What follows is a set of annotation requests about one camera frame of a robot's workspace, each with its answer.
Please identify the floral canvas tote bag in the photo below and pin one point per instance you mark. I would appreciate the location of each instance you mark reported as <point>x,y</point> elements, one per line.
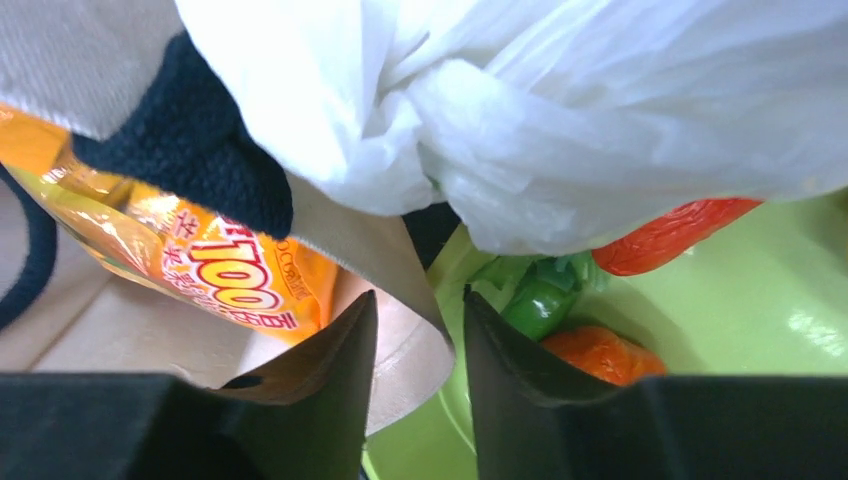
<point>124,78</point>

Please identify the yellow snack bag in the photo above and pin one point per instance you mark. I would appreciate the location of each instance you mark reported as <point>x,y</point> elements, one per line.
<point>157,239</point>

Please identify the small red chili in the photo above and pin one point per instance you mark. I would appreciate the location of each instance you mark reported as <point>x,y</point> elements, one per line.
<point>665,238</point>

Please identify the white plastic grocery bag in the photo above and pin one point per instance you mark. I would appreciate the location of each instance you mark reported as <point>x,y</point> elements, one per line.
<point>550,127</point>

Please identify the orange pumpkin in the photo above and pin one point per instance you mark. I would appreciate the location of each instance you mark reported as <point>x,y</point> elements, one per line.
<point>603,354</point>

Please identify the green chili pepper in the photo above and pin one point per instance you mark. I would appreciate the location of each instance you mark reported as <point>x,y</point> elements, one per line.
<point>534,294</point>

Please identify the green plastic tray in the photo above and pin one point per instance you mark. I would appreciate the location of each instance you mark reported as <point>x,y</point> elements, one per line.
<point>766,295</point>

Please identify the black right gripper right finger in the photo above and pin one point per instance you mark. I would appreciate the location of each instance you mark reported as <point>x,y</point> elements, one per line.
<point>537,417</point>

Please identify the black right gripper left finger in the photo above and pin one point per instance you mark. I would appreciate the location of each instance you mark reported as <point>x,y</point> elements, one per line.
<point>301,415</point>

